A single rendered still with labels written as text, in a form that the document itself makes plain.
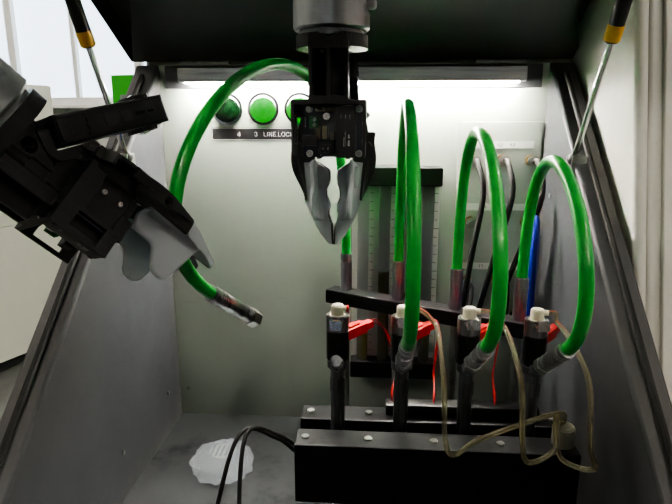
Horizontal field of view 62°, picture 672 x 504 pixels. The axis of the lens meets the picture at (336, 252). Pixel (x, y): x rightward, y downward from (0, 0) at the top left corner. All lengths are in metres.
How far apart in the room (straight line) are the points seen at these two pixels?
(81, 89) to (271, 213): 4.63
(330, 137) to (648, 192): 0.40
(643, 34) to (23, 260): 3.28
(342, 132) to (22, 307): 3.22
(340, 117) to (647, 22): 0.42
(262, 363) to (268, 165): 0.36
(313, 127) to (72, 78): 5.09
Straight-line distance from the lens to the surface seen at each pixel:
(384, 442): 0.73
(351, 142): 0.54
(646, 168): 0.77
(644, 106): 0.78
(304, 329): 1.01
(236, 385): 1.08
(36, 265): 3.66
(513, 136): 0.96
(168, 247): 0.52
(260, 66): 0.65
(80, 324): 0.76
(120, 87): 3.71
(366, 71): 0.91
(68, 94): 5.62
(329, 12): 0.56
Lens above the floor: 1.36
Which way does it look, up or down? 13 degrees down
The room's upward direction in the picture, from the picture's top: straight up
